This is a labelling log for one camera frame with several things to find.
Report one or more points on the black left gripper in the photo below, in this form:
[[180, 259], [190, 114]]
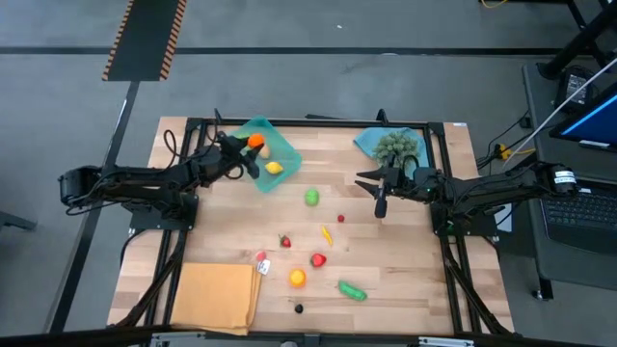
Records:
[[229, 159]]

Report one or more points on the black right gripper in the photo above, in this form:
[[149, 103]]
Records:
[[410, 183]]

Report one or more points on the orange toy mandarin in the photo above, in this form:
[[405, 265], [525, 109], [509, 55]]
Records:
[[256, 140]]

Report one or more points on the yellow toy lemon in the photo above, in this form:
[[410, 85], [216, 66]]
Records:
[[274, 168]]

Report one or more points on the green apple toy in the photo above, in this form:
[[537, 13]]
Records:
[[312, 196]]

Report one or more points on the red toy strawberry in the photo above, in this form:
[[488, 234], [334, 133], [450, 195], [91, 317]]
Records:
[[285, 241]]

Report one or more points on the black toy plum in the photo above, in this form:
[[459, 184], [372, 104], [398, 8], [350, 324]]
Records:
[[299, 308]]

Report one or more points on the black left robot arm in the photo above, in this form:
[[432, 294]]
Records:
[[135, 185]]

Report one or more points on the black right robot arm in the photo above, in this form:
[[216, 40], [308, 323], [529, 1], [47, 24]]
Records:
[[501, 185]]

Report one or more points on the teal plastic tupperware container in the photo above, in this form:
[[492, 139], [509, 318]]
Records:
[[287, 154]]

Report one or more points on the green plant in white pot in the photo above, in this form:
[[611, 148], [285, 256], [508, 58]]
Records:
[[395, 149]]

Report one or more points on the teal cloth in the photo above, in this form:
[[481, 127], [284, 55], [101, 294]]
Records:
[[366, 142]]

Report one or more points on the yellow toy pepper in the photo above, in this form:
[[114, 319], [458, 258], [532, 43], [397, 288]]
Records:
[[327, 235]]

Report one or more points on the red toy fruit green cap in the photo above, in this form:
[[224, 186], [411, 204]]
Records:
[[318, 260]]

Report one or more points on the green toy pea pod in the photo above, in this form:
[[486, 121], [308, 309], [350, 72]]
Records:
[[352, 290]]

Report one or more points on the white paper card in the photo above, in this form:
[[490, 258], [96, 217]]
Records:
[[263, 266]]

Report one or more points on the orange toy fruit with seam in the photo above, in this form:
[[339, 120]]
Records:
[[297, 278]]

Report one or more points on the yellow power plug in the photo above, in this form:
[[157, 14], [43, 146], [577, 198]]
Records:
[[503, 152]]

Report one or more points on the black floor mat striped edges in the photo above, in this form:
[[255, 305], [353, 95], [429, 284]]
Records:
[[144, 38]]

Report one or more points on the folded orange cloth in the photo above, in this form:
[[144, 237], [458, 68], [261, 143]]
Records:
[[214, 299]]

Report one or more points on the black laptop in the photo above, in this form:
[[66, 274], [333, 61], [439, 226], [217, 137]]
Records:
[[578, 231]]

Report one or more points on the dark grey side table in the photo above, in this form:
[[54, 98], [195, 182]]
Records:
[[569, 270]]

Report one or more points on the black power adapter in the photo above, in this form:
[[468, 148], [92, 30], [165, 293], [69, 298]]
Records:
[[573, 89]]

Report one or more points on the monitor with blue screen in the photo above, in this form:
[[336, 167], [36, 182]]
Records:
[[593, 123]]

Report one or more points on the grey furniture foot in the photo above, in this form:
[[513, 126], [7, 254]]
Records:
[[14, 221]]

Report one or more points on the black desk leg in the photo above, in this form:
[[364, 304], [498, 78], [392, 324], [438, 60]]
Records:
[[578, 45]]

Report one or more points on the white rod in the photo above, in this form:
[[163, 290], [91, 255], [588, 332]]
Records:
[[602, 72]]

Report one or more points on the black aluminium rig frame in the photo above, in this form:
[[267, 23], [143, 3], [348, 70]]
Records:
[[313, 122]]

